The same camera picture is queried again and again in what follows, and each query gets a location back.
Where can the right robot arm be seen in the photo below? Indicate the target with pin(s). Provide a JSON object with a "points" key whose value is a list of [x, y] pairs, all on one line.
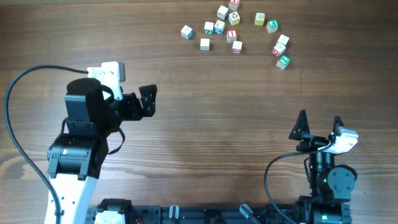
{"points": [[331, 185]]}

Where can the wooden block red bottom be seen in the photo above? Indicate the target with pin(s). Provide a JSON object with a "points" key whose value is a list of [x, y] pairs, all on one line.
{"points": [[237, 47]]}

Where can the wooden block yellow picture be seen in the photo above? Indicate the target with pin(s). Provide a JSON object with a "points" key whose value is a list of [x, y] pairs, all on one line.
{"points": [[234, 18]]}

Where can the wooden block red letter I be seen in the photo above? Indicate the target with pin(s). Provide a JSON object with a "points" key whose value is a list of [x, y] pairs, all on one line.
{"points": [[231, 36]]}

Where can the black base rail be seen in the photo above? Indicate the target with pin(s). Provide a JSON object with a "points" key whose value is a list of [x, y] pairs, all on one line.
{"points": [[286, 213]]}

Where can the wooden block blue picture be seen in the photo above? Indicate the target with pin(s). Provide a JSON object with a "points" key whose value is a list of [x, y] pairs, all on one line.
{"points": [[219, 27]]}

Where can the wooden block green Z side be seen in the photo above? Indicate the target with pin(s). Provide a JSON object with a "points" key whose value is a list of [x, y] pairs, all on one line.
{"points": [[208, 28]]}

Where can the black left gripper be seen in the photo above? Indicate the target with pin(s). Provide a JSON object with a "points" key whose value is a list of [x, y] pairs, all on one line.
{"points": [[147, 101]]}

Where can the wooden block red letter X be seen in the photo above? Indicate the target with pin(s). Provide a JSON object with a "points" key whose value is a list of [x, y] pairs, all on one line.
{"points": [[234, 4]]}

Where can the plain pale wooden block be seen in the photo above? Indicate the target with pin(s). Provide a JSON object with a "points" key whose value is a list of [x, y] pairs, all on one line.
{"points": [[283, 39]]}

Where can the wooden block green letter Z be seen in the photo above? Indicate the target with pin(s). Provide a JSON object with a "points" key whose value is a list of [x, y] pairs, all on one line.
{"points": [[283, 62]]}

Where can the wooden block red letter side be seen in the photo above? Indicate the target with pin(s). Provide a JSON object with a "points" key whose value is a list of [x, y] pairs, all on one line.
{"points": [[278, 49]]}

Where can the wooden block blue side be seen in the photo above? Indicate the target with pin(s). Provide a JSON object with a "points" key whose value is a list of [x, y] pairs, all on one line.
{"points": [[187, 32]]}

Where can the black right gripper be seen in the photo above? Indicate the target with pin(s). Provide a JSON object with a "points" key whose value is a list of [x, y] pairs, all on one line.
{"points": [[312, 141]]}

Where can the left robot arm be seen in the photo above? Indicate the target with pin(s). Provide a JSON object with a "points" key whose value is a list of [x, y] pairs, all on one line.
{"points": [[77, 154]]}

